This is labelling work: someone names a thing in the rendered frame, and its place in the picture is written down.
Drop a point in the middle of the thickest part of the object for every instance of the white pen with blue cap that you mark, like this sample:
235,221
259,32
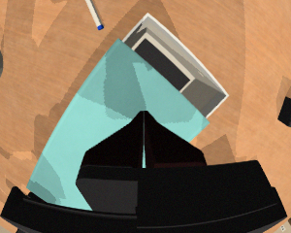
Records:
94,13

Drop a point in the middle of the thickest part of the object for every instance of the teal rectangular box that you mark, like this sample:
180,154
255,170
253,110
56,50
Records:
129,78

